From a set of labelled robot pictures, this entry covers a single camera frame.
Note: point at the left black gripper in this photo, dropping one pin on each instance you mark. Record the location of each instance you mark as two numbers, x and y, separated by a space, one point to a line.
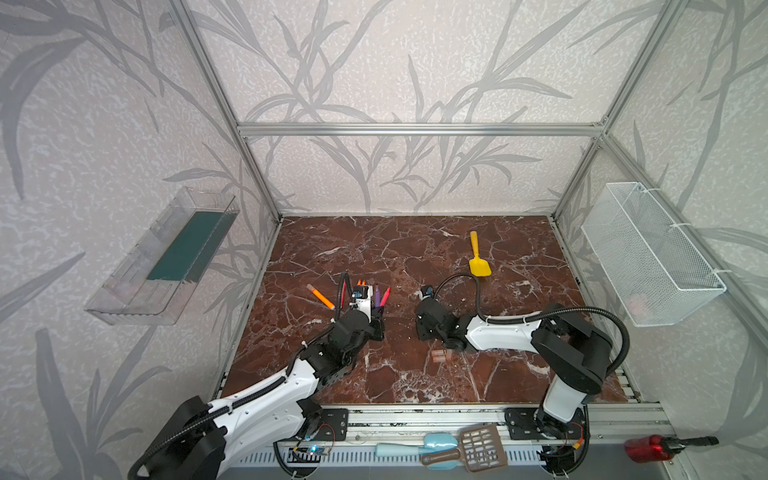
374 323

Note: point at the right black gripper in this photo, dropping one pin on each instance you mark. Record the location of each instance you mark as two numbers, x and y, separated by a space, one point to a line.
425 318

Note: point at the orange highlighter lone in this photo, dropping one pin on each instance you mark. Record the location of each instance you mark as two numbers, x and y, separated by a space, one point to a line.
323 299

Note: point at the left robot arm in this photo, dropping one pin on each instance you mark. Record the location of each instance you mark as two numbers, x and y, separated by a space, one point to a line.
202 440

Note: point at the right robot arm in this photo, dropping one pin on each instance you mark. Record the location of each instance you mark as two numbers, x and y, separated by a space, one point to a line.
582 345

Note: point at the pink highlighter middle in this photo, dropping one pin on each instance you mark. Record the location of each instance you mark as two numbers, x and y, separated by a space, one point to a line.
385 297

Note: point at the yellow plastic scoop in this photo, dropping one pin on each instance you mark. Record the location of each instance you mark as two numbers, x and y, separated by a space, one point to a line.
478 267

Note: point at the light blue brush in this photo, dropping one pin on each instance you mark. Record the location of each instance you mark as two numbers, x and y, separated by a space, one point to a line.
432 443

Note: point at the brown slotted litter scoop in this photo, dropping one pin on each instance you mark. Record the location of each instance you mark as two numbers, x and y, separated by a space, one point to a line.
479 448

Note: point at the red bottle black nozzle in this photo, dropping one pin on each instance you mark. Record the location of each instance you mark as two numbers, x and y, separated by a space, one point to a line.
658 448

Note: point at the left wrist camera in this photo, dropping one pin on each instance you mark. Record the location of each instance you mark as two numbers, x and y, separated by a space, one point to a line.
362 297

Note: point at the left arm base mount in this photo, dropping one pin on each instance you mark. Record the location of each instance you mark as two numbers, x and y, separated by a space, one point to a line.
326 424

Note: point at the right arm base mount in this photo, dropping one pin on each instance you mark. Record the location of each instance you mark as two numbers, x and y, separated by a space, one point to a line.
530 423

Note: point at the clear plastic wall tray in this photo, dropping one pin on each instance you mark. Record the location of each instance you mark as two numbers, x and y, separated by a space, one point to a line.
158 277

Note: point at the aluminium front rail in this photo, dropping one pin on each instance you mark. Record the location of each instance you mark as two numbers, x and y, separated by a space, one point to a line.
370 424

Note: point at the white wire basket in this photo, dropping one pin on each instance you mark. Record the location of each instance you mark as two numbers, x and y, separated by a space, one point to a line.
658 274

